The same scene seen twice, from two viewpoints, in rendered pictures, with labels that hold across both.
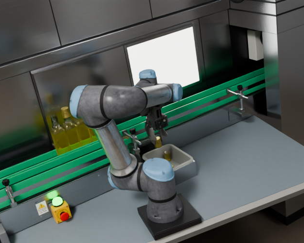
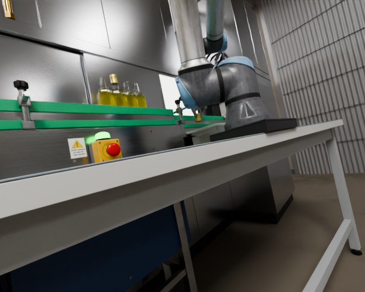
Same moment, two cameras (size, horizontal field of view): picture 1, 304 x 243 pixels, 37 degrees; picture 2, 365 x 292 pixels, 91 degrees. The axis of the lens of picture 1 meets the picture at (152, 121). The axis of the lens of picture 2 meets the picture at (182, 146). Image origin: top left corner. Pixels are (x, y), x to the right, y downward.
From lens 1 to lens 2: 1.67 m
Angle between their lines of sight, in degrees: 34
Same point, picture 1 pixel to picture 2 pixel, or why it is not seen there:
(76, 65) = (123, 66)
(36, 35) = (90, 30)
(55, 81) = (103, 69)
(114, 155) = (193, 26)
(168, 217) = (265, 114)
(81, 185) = (132, 135)
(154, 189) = (242, 77)
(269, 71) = not seen: hidden behind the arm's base
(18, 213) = (34, 143)
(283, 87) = not seen: hidden behind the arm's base
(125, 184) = (202, 84)
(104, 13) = (143, 47)
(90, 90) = not seen: outside the picture
